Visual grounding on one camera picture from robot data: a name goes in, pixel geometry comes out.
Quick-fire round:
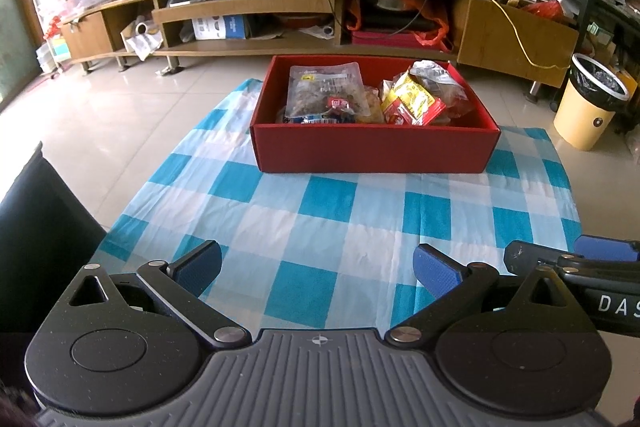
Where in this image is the clear silver snack packet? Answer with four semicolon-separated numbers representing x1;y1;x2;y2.
407;60;469;108

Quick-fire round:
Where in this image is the wooden tv stand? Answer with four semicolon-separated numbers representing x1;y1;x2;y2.
60;0;581;88

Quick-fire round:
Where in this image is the clear packet of brown snacks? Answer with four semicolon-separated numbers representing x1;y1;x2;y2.
282;62;367;125

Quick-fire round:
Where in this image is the red flat box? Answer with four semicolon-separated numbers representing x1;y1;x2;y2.
350;29;453;48

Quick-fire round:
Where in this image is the blue white carton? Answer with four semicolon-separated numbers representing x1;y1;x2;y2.
192;16;248;40

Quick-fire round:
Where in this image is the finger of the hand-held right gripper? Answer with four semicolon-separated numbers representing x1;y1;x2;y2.
502;239;640;278
574;234;640;263

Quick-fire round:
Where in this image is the blue white checkered cloth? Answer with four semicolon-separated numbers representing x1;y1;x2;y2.
92;78;583;338

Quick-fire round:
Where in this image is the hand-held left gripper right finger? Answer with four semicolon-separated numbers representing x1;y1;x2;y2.
385;243;583;348

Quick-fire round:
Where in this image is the orange plastic bag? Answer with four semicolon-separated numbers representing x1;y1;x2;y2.
345;0;451;52

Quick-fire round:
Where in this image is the red plastic bag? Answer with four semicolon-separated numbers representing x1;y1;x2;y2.
522;0;566;20

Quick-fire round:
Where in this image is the orange snack packet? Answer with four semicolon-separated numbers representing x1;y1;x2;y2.
360;84;387;124

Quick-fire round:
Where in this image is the black chair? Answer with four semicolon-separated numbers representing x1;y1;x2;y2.
0;142;107;333

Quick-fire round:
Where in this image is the white plastic drawer cart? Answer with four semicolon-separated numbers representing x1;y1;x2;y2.
35;37;71;75

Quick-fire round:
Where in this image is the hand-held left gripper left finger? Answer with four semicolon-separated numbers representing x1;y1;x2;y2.
67;239;253;350

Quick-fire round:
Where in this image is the yellow trash bin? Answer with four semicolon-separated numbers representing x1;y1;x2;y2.
552;53;632;152

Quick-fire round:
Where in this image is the yellow cable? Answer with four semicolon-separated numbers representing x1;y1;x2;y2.
395;0;572;70

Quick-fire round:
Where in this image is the red yellow snack packet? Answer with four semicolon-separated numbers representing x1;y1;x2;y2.
380;72;447;126

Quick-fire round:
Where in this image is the red cardboard box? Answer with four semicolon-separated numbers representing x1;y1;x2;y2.
250;55;502;174

